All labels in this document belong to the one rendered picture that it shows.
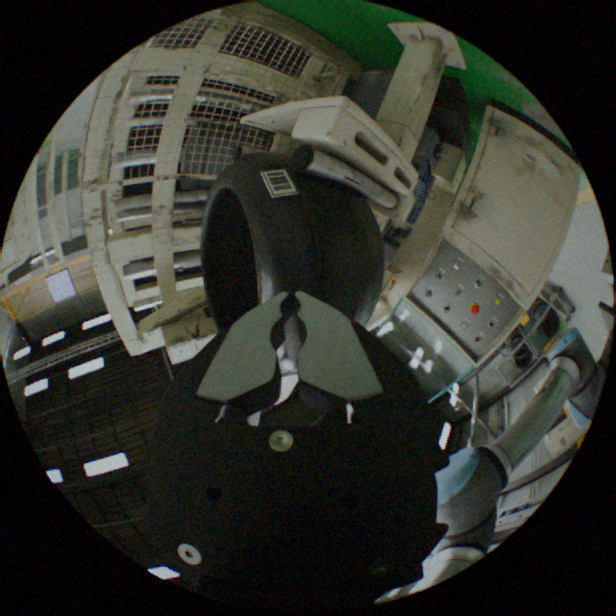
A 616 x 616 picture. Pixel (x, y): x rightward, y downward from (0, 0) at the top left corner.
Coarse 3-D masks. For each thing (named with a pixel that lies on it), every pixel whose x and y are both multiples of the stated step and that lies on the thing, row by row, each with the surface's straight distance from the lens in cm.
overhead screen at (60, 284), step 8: (56, 272) 419; (64, 272) 409; (48, 280) 431; (56, 280) 424; (64, 280) 417; (56, 288) 433; (64, 288) 426; (72, 288) 420; (56, 296) 443; (64, 296) 436; (72, 296) 430
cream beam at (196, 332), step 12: (168, 324) 99; (180, 324) 98; (192, 324) 97; (204, 324) 96; (168, 336) 94; (180, 336) 93; (192, 336) 92; (204, 336) 92; (168, 348) 92; (192, 348) 95; (180, 360) 101
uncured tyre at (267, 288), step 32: (256, 160) 39; (288, 160) 36; (224, 192) 52; (256, 192) 31; (320, 192) 31; (352, 192) 42; (224, 224) 75; (256, 224) 30; (288, 224) 26; (320, 224) 27; (352, 224) 33; (224, 256) 78; (256, 256) 29; (288, 256) 25; (320, 256) 26; (352, 256) 31; (384, 256) 44; (224, 288) 78; (256, 288) 83; (288, 288) 26; (320, 288) 26; (352, 288) 32; (224, 320) 71; (288, 320) 28; (352, 320) 36; (288, 352) 32
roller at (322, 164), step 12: (300, 156) 31; (312, 156) 30; (324, 156) 32; (300, 168) 30; (312, 168) 30; (324, 168) 32; (336, 168) 33; (348, 168) 36; (336, 180) 35; (348, 180) 37; (360, 180) 39; (372, 180) 45; (360, 192) 43; (372, 192) 44; (384, 192) 49; (384, 204) 54
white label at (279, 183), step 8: (264, 176) 30; (272, 176) 30; (280, 176) 30; (288, 176) 31; (272, 184) 29; (280, 184) 29; (288, 184) 29; (272, 192) 27; (280, 192) 28; (288, 192) 28; (296, 192) 28
